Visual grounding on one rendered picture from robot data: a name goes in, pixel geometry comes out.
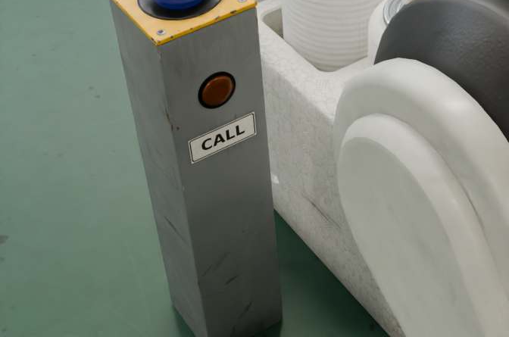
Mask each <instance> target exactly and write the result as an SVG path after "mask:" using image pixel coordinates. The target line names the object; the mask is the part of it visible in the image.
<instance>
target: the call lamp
mask: <svg viewBox="0 0 509 337"><path fill-rule="evenodd" d="M232 90H233V82H232V80H231V79H230V78H229V77H228V76H216V77H215V78H213V79H212V80H210V81H209V82H208V83H207V85H206V86H205V87H204V90H203V93H202V99H203V101H204V103H205V104H207V105H209V106H217V105H220V104H222V103H223V102H225V101H226V100H227V99H228V98H229V96H230V94H231V92H232Z"/></svg>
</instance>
